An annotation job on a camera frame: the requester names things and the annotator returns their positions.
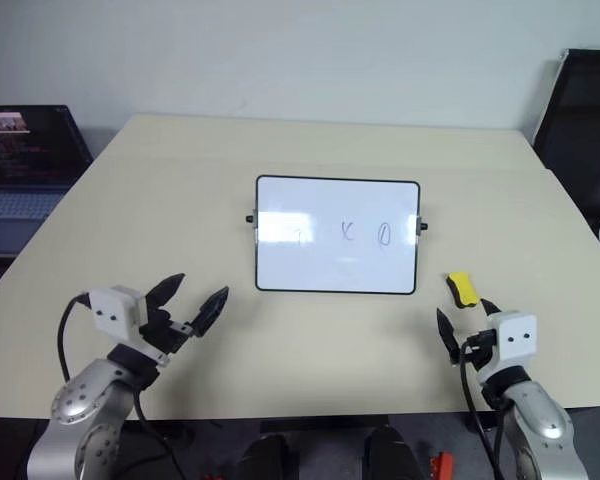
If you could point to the dark rounded shape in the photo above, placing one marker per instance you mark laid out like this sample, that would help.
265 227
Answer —
390 452
262 457

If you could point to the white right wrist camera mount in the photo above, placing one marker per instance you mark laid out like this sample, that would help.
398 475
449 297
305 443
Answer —
514 340

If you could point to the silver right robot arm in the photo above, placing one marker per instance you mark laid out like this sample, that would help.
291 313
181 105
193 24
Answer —
542 420

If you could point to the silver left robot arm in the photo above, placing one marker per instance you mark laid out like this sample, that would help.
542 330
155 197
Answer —
87 395

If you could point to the open laptop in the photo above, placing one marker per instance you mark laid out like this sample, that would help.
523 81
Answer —
22 170

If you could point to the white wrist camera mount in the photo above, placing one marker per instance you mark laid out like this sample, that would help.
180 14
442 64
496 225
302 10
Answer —
514 340
114 314

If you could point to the red plastic object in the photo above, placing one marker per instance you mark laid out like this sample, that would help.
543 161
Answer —
442 462

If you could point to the black monitor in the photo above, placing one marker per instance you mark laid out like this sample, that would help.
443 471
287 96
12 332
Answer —
582 130

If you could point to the yellow and black eraser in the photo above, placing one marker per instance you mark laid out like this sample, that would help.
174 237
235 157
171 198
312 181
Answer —
463 289

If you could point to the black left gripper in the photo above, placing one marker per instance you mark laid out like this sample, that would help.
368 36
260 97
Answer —
164 334

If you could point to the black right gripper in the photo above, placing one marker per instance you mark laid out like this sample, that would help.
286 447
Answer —
478 347

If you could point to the small black-framed whiteboard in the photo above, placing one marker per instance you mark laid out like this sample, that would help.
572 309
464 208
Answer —
337 235

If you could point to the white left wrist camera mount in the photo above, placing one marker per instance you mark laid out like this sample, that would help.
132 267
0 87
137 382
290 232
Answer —
114 314

